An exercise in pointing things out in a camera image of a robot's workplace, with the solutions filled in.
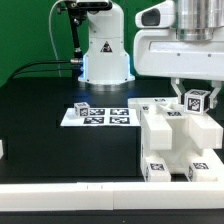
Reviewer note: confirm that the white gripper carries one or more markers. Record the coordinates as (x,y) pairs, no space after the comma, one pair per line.
(157,52)

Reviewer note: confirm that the small white tagged cube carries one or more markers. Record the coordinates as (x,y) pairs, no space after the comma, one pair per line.
(196,101)

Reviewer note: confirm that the white long chair side front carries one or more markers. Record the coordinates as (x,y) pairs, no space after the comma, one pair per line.
(166,127)

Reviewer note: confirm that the white chair seat part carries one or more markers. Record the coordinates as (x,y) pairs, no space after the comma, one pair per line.
(175,161)

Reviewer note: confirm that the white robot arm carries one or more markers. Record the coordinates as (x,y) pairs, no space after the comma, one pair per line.
(179,39)

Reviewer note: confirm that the white chair back panel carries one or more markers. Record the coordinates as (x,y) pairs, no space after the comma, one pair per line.
(102,117)

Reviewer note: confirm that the small white tagged block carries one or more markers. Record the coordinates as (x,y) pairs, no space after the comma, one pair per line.
(82,109)

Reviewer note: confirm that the white part at left edge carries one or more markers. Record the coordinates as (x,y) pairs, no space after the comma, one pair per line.
(1,149)

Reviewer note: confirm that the black camera stand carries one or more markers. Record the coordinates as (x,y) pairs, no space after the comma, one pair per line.
(77,12)

